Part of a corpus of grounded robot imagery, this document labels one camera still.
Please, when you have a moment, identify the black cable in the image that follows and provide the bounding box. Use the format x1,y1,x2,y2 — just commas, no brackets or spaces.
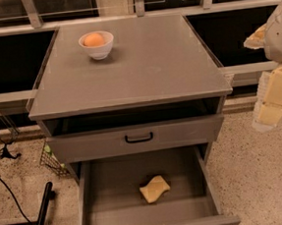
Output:
0,163,50,225

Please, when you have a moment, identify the white ceramic bowl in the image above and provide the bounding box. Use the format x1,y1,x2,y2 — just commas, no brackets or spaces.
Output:
79,30,114,60

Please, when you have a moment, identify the grey top drawer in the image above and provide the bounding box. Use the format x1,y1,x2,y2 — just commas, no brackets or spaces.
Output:
47,113,224,163

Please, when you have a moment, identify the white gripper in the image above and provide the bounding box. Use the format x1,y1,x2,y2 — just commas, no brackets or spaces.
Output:
244,1,282,133

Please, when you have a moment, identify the black stand base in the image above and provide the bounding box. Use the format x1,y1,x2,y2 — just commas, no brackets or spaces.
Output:
0,126,24,167

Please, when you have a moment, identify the grey drawer cabinet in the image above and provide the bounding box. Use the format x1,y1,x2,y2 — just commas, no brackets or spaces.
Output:
28,15,232,189

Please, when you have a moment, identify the yellow sponge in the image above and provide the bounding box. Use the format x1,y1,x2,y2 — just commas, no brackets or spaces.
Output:
140,175,170,203

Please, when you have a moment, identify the wire mesh basket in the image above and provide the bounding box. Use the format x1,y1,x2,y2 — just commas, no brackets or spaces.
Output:
39,143,70,177

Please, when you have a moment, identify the black metal bar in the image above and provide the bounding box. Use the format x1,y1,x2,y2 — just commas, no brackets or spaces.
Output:
35,182,53,225

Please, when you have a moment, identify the grey open middle drawer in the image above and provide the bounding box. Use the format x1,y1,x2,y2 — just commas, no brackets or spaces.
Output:
78,146,241,225

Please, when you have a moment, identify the black drawer handle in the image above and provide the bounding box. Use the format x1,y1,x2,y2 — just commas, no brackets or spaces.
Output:
125,133,154,144

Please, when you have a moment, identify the orange fruit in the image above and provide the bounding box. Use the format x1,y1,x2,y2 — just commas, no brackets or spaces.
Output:
84,32,105,47

